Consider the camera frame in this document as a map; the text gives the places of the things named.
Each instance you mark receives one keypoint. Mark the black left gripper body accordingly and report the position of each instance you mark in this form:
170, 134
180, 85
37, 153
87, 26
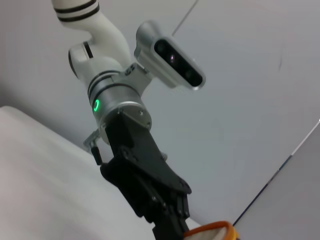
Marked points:
140, 162

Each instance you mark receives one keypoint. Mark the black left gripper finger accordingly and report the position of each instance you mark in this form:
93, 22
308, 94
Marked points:
167, 225
182, 207

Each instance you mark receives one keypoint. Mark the beige food bag orange trim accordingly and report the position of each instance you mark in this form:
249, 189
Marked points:
207, 232

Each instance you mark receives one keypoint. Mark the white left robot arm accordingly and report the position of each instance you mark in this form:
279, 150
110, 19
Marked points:
107, 67

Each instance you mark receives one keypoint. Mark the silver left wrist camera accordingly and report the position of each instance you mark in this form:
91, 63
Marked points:
175, 62

